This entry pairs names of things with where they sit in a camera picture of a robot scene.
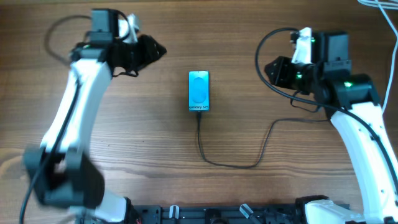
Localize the black USB charging cable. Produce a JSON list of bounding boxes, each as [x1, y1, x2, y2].
[[195, 111, 330, 170]]

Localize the blue screen smartphone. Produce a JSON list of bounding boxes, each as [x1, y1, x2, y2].
[[188, 70, 210, 111]]

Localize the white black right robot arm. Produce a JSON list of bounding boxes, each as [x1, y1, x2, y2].
[[257, 27, 397, 223]]

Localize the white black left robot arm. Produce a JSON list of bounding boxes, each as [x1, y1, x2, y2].
[[19, 35, 167, 223]]

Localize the white power strip cord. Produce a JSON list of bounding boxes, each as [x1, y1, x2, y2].
[[357, 0, 398, 114]]

